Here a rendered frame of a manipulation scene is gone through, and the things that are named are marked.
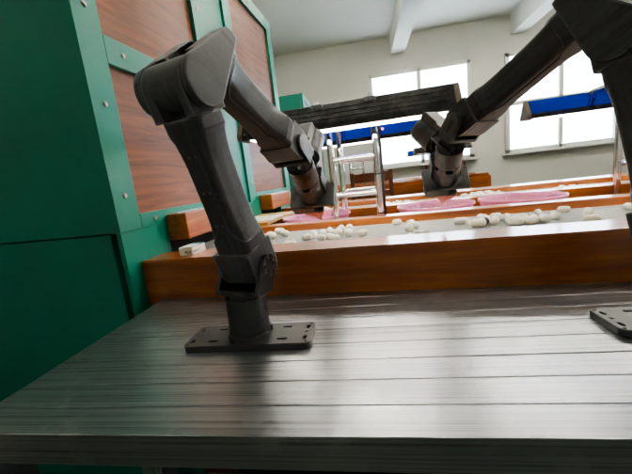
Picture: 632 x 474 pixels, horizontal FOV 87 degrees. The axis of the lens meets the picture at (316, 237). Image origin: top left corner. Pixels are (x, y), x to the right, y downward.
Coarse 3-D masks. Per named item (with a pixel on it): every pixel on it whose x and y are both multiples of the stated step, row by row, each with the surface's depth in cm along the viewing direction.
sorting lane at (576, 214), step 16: (576, 208) 95; (592, 208) 93; (608, 208) 90; (384, 224) 107; (400, 224) 103; (432, 224) 97; (448, 224) 94; (544, 224) 80; (272, 240) 101; (288, 240) 98; (304, 240) 95
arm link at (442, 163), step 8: (440, 136) 71; (432, 144) 73; (440, 144) 70; (448, 144) 70; (456, 144) 69; (464, 144) 69; (440, 152) 70; (448, 152) 69; (456, 152) 69; (440, 160) 71; (448, 160) 70; (456, 160) 70; (440, 168) 73; (448, 168) 72; (456, 168) 72
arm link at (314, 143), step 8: (304, 128) 70; (312, 128) 71; (304, 136) 63; (312, 136) 71; (320, 136) 72; (304, 144) 63; (312, 144) 70; (320, 144) 71; (304, 152) 62; (312, 152) 66; (320, 152) 71; (296, 160) 66; (304, 160) 65
